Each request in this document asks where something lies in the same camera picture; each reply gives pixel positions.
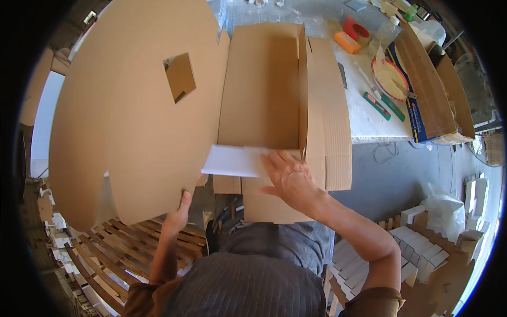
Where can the person's left hand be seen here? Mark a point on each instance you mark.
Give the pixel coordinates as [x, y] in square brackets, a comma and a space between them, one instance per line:
[176, 220]

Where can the person's right hand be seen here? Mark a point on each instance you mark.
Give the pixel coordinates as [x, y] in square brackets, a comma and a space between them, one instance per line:
[293, 184]

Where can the white foam sheet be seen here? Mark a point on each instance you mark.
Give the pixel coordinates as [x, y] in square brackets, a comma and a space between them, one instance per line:
[229, 160]

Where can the large cardboard sheet with cutout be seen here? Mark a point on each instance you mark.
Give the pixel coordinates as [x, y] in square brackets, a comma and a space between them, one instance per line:
[119, 119]

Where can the wooden slatted rack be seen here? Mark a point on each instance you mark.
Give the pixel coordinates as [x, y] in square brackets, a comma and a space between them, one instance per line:
[126, 249]

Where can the person's legs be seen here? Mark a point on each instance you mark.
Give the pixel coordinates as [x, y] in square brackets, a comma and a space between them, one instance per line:
[277, 241]

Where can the open brown cardboard box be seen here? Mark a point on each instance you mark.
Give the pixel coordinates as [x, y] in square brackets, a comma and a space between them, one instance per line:
[261, 99]

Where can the person's body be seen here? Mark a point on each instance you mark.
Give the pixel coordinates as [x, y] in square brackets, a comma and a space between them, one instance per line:
[245, 289]

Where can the green utility knife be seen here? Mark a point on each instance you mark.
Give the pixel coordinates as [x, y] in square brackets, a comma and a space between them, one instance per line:
[376, 105]

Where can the pile of white foam scraps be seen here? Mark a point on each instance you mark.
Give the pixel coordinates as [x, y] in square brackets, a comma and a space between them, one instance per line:
[59, 237]

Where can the green ruler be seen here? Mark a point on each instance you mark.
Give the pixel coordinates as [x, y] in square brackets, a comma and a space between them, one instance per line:
[394, 107]

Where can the stack of white foam blocks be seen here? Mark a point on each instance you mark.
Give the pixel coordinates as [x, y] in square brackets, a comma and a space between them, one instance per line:
[412, 245]

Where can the red rimmed round glue plate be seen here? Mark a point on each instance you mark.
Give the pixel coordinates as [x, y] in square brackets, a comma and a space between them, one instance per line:
[388, 79]

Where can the orange block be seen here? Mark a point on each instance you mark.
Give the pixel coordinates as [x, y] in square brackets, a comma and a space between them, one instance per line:
[347, 42]

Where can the white plastic bag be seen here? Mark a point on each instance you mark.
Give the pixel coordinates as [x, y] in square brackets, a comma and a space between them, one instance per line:
[443, 210]

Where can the blue printed cardboard carton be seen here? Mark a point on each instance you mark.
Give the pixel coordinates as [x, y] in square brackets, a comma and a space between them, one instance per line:
[427, 91]

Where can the clear plastic bottle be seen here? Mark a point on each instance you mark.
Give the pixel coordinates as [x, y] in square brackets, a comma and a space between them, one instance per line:
[383, 35]

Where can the heap of brown cardboard pieces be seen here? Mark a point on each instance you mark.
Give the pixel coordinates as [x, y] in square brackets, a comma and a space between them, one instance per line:
[447, 277]

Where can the upright white foam boards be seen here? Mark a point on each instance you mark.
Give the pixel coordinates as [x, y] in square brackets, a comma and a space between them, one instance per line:
[477, 198]

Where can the brown cardboard panel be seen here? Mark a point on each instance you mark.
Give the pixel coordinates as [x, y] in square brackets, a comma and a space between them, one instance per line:
[37, 91]

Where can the clear plastic bag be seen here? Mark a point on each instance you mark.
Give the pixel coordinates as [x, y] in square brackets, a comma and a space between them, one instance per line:
[431, 31]

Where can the green bottle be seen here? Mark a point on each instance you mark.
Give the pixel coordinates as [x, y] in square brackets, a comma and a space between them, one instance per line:
[410, 12]

